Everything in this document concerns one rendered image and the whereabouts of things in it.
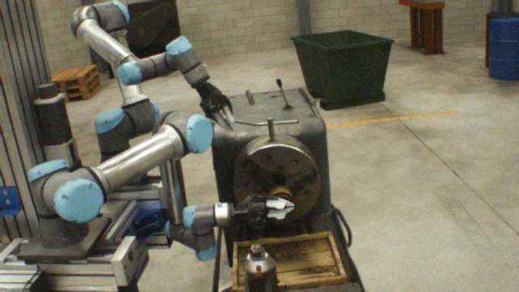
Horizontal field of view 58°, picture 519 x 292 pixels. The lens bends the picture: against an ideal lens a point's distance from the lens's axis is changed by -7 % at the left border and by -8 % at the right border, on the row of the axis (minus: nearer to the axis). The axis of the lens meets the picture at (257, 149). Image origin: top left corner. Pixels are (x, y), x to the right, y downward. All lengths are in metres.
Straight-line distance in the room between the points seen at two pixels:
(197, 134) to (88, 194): 0.38
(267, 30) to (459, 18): 4.70
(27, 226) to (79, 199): 0.49
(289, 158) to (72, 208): 0.81
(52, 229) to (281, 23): 10.50
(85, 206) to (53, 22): 11.12
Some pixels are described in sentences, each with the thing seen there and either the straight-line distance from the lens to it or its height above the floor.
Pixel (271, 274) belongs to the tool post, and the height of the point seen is 1.10.
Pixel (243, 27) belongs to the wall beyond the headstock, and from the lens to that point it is 11.65.
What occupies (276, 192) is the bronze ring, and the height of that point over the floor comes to 1.11.
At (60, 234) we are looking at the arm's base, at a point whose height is 1.20.
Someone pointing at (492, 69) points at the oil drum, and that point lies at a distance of 8.07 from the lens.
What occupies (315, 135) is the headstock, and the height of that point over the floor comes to 1.20.
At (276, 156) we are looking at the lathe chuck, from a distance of 1.77.
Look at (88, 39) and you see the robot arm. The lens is 1.83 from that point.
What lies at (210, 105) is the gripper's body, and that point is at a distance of 1.66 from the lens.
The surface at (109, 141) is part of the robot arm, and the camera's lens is 1.87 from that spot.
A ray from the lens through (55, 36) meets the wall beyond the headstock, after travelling 12.37.
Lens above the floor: 1.83
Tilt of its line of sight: 20 degrees down
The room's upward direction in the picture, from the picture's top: 6 degrees counter-clockwise
